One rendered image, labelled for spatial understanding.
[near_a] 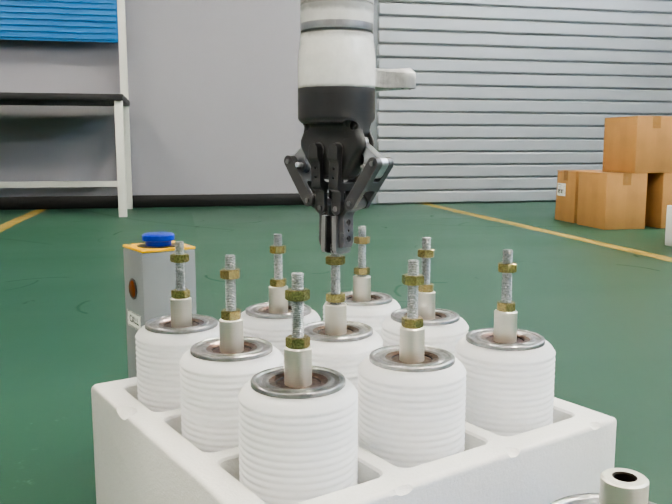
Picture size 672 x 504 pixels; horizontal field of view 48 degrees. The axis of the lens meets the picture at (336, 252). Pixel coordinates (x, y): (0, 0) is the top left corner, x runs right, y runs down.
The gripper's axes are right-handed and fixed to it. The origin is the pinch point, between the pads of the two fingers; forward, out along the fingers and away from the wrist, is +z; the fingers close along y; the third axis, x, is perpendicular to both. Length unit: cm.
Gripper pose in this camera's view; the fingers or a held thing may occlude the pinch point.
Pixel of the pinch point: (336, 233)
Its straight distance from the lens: 74.3
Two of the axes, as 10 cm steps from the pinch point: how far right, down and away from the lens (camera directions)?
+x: 6.8, -1.0, 7.2
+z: 0.0, 9.9, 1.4
